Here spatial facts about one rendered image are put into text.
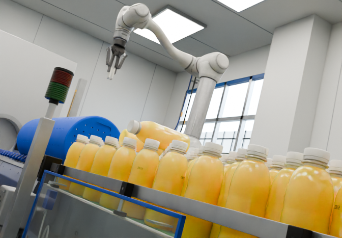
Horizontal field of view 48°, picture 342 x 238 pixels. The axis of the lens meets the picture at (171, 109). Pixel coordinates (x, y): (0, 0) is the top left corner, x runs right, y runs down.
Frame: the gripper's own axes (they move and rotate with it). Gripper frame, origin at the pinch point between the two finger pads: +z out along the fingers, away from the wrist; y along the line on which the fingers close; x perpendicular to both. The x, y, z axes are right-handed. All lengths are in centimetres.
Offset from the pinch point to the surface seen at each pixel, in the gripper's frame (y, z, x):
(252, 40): 259, -184, 204
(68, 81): -42, 34, -88
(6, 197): -45, 72, -65
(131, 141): -23, 48, -103
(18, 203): -45, 72, -86
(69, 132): -24, 43, -40
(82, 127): -19, 39, -39
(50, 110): -44, 43, -86
